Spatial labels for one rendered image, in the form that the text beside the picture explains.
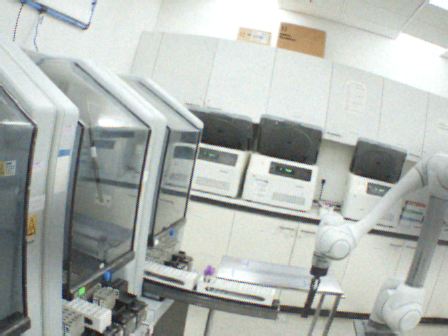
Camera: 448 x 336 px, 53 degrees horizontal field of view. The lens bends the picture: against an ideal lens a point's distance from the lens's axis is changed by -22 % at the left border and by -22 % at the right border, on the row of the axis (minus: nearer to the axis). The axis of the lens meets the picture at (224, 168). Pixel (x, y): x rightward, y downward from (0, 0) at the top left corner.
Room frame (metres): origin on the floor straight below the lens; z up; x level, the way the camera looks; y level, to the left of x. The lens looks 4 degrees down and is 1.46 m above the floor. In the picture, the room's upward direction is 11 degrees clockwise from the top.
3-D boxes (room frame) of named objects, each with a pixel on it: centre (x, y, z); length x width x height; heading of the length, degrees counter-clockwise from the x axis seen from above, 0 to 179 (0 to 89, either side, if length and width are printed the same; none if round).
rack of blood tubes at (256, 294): (2.03, -0.14, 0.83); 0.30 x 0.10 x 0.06; 83
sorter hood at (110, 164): (1.48, 0.53, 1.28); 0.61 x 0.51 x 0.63; 173
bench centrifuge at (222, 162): (4.68, 0.09, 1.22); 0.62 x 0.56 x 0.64; 171
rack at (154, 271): (2.07, 0.17, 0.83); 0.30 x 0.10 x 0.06; 83
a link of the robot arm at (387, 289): (2.03, -0.85, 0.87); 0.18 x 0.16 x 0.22; 2
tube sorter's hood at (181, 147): (2.33, 0.42, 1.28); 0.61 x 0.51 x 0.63; 173
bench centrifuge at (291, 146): (4.61, -0.48, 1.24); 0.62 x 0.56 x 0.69; 173
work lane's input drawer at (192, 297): (2.05, 0.00, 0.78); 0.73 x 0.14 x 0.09; 83
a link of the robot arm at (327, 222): (1.98, -0.44, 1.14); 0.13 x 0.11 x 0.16; 2
